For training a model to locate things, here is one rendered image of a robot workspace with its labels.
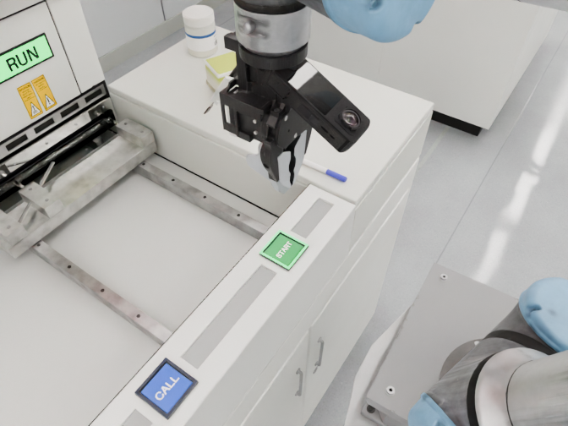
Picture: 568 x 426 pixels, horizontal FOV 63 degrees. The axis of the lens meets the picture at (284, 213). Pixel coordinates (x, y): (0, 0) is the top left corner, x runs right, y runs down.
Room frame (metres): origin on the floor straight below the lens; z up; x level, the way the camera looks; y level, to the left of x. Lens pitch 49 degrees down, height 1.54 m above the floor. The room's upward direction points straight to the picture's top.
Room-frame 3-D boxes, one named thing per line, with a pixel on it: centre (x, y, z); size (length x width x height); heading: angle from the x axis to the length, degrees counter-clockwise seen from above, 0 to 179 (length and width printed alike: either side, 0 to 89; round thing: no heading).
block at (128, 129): (0.81, 0.33, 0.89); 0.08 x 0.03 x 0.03; 56
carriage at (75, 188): (0.67, 0.42, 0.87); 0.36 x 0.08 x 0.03; 146
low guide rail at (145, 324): (0.46, 0.35, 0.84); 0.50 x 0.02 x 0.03; 56
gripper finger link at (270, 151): (0.42, 0.01, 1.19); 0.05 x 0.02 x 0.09; 146
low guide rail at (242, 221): (0.68, 0.20, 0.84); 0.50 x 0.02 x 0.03; 56
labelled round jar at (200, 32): (1.03, 0.19, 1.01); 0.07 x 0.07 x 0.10
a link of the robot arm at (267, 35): (0.44, 0.01, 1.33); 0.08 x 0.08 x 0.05
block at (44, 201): (0.61, 0.46, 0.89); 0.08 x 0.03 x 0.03; 56
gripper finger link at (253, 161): (0.43, 0.02, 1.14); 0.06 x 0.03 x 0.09; 56
